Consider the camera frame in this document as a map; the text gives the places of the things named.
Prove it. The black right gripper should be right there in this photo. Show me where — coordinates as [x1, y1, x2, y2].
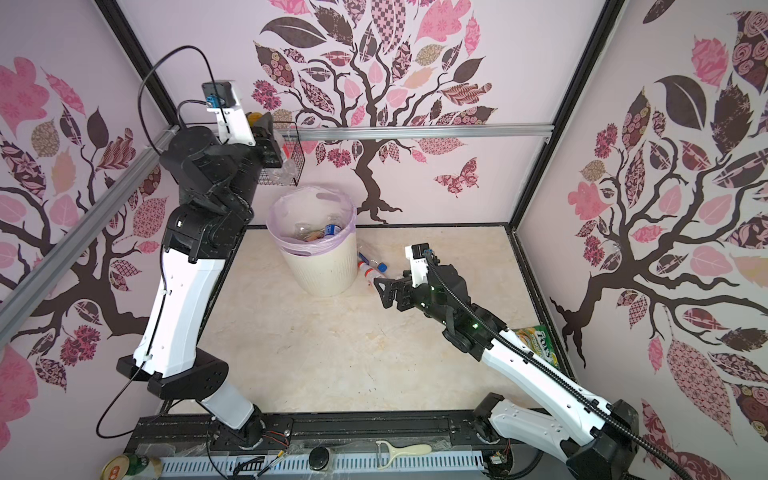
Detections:
[375, 267, 453, 330]

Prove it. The blue label water bottle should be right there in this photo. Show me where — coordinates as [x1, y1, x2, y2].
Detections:
[324, 224, 343, 236]

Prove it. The brown coffee bottle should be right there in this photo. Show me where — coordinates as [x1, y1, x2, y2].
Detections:
[298, 229, 325, 242]

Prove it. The red cap white bottle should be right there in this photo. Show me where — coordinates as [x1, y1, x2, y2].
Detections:
[361, 266, 385, 284]

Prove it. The yellow cap red label bottle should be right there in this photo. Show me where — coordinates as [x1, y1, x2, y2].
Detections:
[246, 112, 297, 186]

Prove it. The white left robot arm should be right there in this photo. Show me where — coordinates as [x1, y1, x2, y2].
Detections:
[117, 114, 283, 443]

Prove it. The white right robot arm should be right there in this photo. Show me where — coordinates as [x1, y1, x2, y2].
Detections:
[373, 265, 638, 479]

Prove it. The cream waste bin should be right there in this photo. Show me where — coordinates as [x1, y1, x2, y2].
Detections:
[272, 229, 358, 297]

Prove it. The purple bin liner bag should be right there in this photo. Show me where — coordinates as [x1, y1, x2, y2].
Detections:
[266, 185, 357, 242]

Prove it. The blue cap clear bottle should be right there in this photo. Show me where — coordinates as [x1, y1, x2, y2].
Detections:
[357, 240, 388, 273]

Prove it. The green yellow snack bag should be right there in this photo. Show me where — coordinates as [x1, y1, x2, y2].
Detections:
[514, 325, 560, 369]

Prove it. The cream vegetable peeler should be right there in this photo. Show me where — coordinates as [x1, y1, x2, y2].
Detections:
[374, 440, 433, 470]

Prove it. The black round knob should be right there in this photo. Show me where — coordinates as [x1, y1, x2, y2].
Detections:
[308, 446, 331, 472]

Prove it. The green tin can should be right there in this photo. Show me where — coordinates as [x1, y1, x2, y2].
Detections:
[99, 454, 163, 480]

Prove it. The black wire basket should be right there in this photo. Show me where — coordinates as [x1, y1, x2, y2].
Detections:
[258, 121, 305, 187]

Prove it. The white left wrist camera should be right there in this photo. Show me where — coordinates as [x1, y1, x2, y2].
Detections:
[202, 81, 255, 147]

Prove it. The thin black left cable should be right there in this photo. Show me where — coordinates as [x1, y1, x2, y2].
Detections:
[136, 45, 232, 142]

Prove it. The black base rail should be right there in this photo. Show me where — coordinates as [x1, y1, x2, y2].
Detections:
[124, 410, 516, 455]

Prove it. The white vented cable duct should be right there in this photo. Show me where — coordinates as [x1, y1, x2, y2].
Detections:
[158, 449, 487, 478]

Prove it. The aluminium frame bar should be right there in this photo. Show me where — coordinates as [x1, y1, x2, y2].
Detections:
[1, 149, 159, 345]

